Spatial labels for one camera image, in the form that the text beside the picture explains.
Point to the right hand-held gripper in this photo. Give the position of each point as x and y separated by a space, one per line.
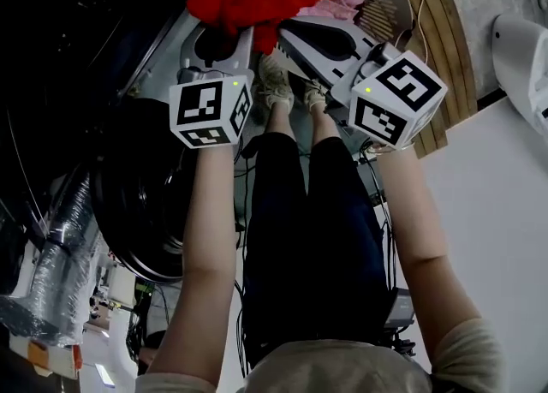
385 117

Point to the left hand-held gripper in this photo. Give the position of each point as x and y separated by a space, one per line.
201 104

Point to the dark grey washing machine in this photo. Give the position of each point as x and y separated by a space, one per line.
171 53

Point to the round slatted laundry basket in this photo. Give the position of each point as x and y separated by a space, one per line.
387 6

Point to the red clothes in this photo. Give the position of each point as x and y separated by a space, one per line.
257 1

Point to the person's left forearm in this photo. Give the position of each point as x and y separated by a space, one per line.
210 233

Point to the person's right forearm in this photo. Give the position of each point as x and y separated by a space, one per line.
411 220

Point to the person's right beige shoe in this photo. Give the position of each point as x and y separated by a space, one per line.
314 93

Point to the person's beige shoe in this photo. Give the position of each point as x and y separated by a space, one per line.
276 83
314 93

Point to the person's left beige shoe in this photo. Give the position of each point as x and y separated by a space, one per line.
276 83

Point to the black power adapter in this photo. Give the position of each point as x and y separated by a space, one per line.
250 147

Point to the curved wooden platform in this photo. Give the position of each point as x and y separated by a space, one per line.
445 40

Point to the thin metal bangle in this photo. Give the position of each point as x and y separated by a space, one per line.
391 149

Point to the white plastic device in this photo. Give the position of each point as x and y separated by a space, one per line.
514 57

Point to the person's right leg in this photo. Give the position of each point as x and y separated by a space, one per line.
342 233

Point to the person's leg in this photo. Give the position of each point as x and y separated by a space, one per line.
274 233
342 233

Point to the person's left leg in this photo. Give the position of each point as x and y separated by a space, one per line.
274 233

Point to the grey electronics box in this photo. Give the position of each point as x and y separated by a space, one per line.
400 307

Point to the person's beige shirt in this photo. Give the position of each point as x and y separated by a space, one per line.
342 370

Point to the orange and white box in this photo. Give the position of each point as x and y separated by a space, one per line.
43 357

